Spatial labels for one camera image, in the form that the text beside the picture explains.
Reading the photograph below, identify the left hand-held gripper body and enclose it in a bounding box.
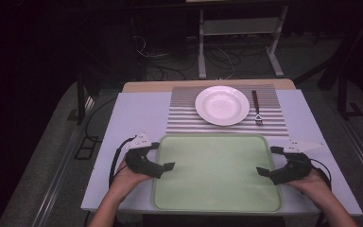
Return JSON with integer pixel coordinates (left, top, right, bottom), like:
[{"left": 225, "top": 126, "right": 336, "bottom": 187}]
[{"left": 124, "top": 132, "right": 165, "bottom": 180}]

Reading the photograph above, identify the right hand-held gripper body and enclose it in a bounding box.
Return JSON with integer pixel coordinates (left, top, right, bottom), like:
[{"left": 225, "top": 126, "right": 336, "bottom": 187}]
[{"left": 268, "top": 139, "right": 327, "bottom": 186}]

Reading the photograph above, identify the person's left hand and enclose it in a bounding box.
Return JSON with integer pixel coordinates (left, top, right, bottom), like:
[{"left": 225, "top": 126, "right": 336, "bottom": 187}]
[{"left": 108, "top": 160, "right": 153, "bottom": 201}]

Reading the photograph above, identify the person's right hand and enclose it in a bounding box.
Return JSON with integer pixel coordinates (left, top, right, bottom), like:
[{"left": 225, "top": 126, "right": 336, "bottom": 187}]
[{"left": 285, "top": 168, "right": 333, "bottom": 203}]

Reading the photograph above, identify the grey striped placemat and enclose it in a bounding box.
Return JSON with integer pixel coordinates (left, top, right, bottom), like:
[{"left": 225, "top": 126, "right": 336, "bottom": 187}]
[{"left": 165, "top": 83, "right": 290, "bottom": 137}]

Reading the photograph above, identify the light green tray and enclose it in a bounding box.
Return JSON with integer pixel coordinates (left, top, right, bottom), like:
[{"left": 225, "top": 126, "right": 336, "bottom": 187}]
[{"left": 151, "top": 133, "right": 284, "bottom": 214}]

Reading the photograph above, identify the white plate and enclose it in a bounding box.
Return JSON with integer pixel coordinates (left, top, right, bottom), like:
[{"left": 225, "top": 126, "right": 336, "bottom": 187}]
[{"left": 194, "top": 85, "right": 251, "bottom": 127}]

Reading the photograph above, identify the dark metal stand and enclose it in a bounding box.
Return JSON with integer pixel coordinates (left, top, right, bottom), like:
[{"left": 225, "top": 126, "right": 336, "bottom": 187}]
[{"left": 75, "top": 71, "right": 102, "bottom": 126}]

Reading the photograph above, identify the dark stand with angled legs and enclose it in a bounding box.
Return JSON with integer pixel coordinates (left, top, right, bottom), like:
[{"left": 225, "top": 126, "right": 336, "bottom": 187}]
[{"left": 292, "top": 9, "right": 363, "bottom": 121}]

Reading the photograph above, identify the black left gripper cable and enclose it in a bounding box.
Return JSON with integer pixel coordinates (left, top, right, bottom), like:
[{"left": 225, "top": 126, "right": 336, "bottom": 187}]
[{"left": 108, "top": 135, "right": 138, "bottom": 188}]

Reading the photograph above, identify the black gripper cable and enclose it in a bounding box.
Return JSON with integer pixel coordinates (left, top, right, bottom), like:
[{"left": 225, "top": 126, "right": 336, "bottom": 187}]
[
  {"left": 308, "top": 157, "right": 334, "bottom": 192},
  {"left": 108, "top": 135, "right": 138, "bottom": 188}
]

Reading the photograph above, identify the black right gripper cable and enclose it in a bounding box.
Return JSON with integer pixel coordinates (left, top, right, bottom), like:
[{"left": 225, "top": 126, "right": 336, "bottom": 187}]
[{"left": 308, "top": 157, "right": 334, "bottom": 192}]

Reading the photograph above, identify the fork with brown handle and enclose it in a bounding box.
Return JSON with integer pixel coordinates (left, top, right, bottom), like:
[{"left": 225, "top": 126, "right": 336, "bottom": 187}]
[{"left": 251, "top": 90, "right": 265, "bottom": 127}]

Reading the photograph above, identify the black floor frame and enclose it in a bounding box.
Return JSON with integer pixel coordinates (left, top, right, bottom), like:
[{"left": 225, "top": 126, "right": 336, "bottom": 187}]
[{"left": 74, "top": 135, "right": 100, "bottom": 161}]

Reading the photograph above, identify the thin black floor cable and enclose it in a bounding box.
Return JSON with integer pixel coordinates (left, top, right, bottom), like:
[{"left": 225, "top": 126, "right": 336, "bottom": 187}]
[{"left": 84, "top": 96, "right": 118, "bottom": 140}]

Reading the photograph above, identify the tangle of floor cables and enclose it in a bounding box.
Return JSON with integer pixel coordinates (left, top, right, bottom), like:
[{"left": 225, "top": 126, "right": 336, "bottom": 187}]
[{"left": 131, "top": 33, "right": 238, "bottom": 81}]

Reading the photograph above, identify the white metal stand frame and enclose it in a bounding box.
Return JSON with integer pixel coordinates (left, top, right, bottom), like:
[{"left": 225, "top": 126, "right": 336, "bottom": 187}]
[{"left": 198, "top": 5, "right": 289, "bottom": 80}]

